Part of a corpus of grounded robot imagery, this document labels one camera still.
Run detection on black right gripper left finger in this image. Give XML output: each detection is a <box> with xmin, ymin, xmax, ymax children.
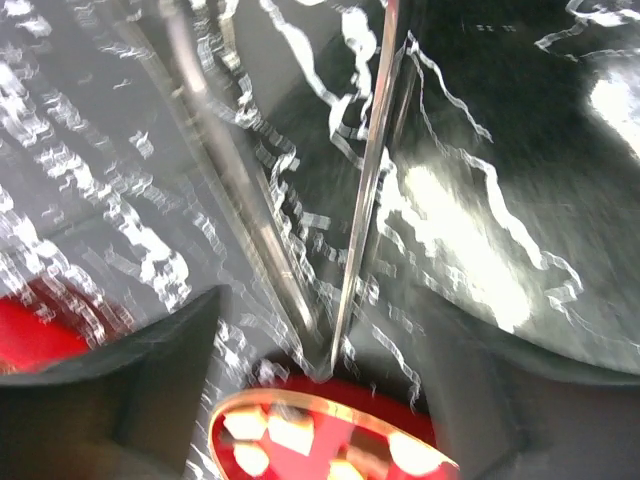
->
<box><xmin>1</xmin><ymin>287</ymin><xmax>220</xmax><ymax>479</ymax></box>

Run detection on white oval chocolate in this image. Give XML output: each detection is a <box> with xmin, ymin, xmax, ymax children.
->
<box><xmin>233</xmin><ymin>443</ymin><xmax>270</xmax><ymax>477</ymax></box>

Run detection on red box lid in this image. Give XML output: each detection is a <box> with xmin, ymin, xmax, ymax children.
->
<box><xmin>1</xmin><ymin>276</ymin><xmax>134</xmax><ymax>376</ymax></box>

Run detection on white rectangular chocolate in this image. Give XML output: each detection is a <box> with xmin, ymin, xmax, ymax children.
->
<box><xmin>223</xmin><ymin>405</ymin><xmax>268</xmax><ymax>441</ymax></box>
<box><xmin>267</xmin><ymin>415</ymin><xmax>315</xmax><ymax>456</ymax></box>

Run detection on cream square chocolate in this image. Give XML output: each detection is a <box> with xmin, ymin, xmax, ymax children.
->
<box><xmin>327</xmin><ymin>459</ymin><xmax>365</xmax><ymax>480</ymax></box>

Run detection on white heart chocolate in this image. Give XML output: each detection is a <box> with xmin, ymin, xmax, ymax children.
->
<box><xmin>388</xmin><ymin>432</ymin><xmax>442</xmax><ymax>477</ymax></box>

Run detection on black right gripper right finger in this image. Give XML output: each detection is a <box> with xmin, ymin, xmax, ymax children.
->
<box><xmin>349</xmin><ymin>284</ymin><xmax>640</xmax><ymax>480</ymax></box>

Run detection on round red lacquer tray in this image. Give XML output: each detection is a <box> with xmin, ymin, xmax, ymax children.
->
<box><xmin>208</xmin><ymin>375</ymin><xmax>460</xmax><ymax>480</ymax></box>

